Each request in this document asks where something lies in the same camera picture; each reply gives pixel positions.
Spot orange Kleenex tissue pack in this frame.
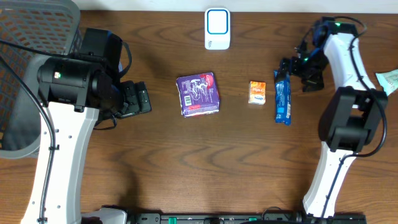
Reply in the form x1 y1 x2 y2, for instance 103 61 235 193
248 81 266 105

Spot blue Oreo cookie pack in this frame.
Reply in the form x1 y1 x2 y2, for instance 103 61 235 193
274 75 291 126

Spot red purple pad package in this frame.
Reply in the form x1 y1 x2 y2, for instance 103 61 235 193
176 72 220 118

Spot teal wipes packet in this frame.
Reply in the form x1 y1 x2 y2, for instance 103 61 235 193
376 70 398 96

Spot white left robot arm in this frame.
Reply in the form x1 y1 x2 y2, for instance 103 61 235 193
22 28 152 223

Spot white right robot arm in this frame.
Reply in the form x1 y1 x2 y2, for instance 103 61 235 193
274 16 388 223

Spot dark grey plastic basket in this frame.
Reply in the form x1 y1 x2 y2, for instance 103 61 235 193
1 0 82 159

